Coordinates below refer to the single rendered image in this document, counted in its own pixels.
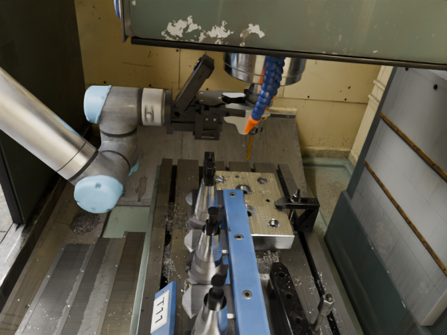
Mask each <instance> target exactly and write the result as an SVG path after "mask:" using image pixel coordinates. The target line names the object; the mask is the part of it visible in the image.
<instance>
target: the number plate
mask: <svg viewBox="0 0 447 335"><path fill-rule="evenodd" d="M169 298H170V290H168V291H167V292H165V293H164V294H163V295H161V296H160V297H158V298H157V299H156V300H155V301H154V308H153V315H152V326H151V333H153V332H154V331H156V330H157V329H159V328H160V327H162V326H163V325H165V324H166V323H168V309H169Z"/></svg>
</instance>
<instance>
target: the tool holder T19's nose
mask: <svg viewBox="0 0 447 335"><path fill-rule="evenodd" d="M262 131H263V121H260V122H258V123H257V124H256V125H255V126H254V127H253V128H252V129H251V130H250V131H249V133H248V135H249V136H256V135H258V134H259V133H260V132H262Z"/></svg>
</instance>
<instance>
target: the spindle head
mask: <svg viewBox="0 0 447 335"><path fill-rule="evenodd" d="M122 4H123V16H124V33H125V35H126V36H128V37H132V38H131V40H130V43H131V44H132V45H144V46H153V47H168V48H176V49H192V50H200V51H215V52H224V53H239V54H247V55H263V56H278V57H287V58H302V59H311V60H325V61H334V62H349V63H358V64H373V65H382V66H397V67H405V68H421V69H429V70H445V71H447V0H122Z"/></svg>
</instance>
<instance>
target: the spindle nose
mask: <svg viewBox="0 0 447 335"><path fill-rule="evenodd" d="M267 61H268V59H267V56H263V55H247V54H239V53H223V69H224V70H225V71H226V72H227V73H228V74H229V75H230V76H232V77H234V78H236V79H238V80H241V81H244V82H247V83H250V84H256V85H262V84H263V77H264V76H265V69H266V68H267V67H266V62H267ZM284 61H285V66H284V67H283V74H282V80H281V81H280V86H289V85H292V84H295V83H297V82H299V81H300V80H301V79H302V76H303V72H304V71H305V67H306V64H307V59H302V58H287V57H286V59H285V60H284Z"/></svg>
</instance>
